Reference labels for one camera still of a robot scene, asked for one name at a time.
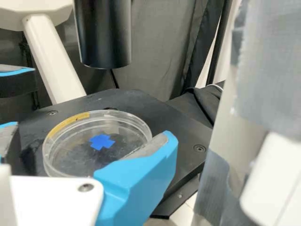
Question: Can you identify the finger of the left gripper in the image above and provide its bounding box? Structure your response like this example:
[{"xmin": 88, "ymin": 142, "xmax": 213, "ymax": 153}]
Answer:
[{"xmin": 0, "ymin": 64, "xmax": 36, "ymax": 78}]

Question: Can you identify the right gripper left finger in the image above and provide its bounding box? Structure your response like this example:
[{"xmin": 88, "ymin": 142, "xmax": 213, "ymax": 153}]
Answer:
[{"xmin": 0, "ymin": 121, "xmax": 19, "ymax": 163}]

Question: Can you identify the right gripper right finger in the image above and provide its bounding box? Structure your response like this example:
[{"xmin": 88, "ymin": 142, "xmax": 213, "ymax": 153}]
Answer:
[{"xmin": 93, "ymin": 130, "xmax": 179, "ymax": 226}]

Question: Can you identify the petri dish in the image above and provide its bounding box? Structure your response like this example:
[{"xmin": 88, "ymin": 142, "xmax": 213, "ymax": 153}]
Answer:
[{"xmin": 42, "ymin": 109, "xmax": 153, "ymax": 178}]

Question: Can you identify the white pipette stand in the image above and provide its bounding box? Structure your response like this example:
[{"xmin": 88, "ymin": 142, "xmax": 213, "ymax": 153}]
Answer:
[{"xmin": 191, "ymin": 0, "xmax": 301, "ymax": 226}]

